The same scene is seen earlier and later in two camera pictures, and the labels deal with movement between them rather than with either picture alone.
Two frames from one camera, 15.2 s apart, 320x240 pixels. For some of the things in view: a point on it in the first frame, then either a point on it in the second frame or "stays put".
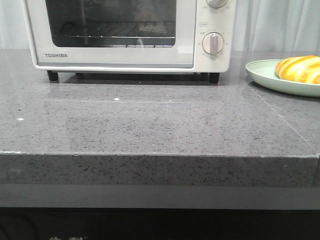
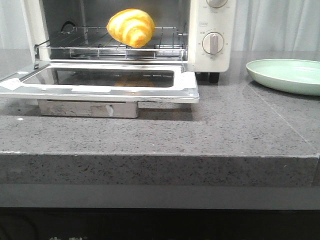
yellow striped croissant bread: [303, 68] -> [133, 27]
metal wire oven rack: [129, 29] -> [96, 42]
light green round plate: [263, 72] stays put
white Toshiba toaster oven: [138, 36] stays put
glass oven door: [113, 34] -> [147, 82]
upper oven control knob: [216, 3] stays put
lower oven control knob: [213, 43] stays put
